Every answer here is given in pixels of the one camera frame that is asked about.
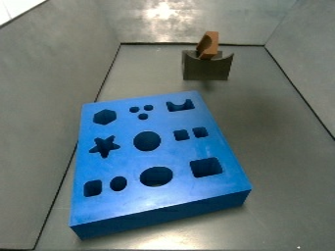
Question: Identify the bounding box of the brown arch block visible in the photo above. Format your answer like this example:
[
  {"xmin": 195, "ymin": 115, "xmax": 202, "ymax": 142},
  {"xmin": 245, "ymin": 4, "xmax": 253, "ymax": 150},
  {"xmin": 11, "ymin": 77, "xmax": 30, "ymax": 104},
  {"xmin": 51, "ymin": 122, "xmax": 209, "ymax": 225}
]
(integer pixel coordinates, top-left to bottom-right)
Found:
[{"xmin": 197, "ymin": 31, "xmax": 219, "ymax": 60}]

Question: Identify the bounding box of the dark grey cradle fixture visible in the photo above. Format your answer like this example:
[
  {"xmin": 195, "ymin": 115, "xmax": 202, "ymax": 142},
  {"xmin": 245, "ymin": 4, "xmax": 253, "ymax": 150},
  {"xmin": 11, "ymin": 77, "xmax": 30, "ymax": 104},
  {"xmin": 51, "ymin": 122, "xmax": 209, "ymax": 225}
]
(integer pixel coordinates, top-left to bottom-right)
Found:
[{"xmin": 182, "ymin": 50, "xmax": 235, "ymax": 80}]

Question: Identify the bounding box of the blue foam shape board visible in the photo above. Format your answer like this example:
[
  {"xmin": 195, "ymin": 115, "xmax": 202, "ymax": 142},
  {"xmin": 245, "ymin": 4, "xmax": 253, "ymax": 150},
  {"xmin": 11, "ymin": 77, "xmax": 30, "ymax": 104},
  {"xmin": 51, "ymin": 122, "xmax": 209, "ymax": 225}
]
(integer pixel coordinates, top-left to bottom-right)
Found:
[{"xmin": 70, "ymin": 91, "xmax": 251, "ymax": 239}]

